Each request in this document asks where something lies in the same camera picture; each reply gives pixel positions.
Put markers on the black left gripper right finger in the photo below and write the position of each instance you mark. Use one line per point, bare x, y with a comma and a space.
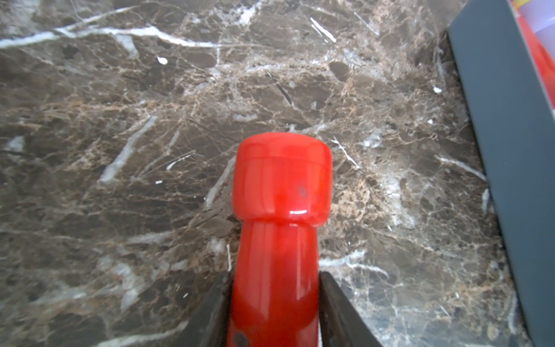
340, 323

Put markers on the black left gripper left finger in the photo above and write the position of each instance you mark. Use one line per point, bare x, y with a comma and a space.
208, 326

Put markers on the blue plastic storage box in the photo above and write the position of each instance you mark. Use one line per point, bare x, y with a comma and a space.
514, 124

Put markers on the red flashlight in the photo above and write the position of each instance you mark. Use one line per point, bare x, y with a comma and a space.
282, 194
541, 57

